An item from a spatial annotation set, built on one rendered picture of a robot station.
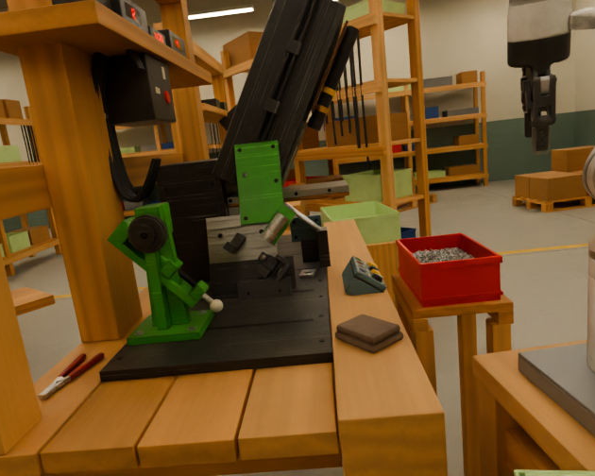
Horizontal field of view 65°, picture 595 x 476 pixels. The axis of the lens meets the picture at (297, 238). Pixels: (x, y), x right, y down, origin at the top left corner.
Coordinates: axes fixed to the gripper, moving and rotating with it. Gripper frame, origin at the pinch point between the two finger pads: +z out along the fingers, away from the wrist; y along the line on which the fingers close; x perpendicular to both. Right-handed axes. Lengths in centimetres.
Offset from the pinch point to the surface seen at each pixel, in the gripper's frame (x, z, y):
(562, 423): 1.3, 33.7, 20.4
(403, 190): -61, 114, -295
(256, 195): -60, 15, -29
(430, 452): -15.5, 32.5, 28.7
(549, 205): 86, 247, -560
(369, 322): -27.1, 28.8, 5.4
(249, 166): -62, 8, -32
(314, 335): -37.8, 31.7, 6.1
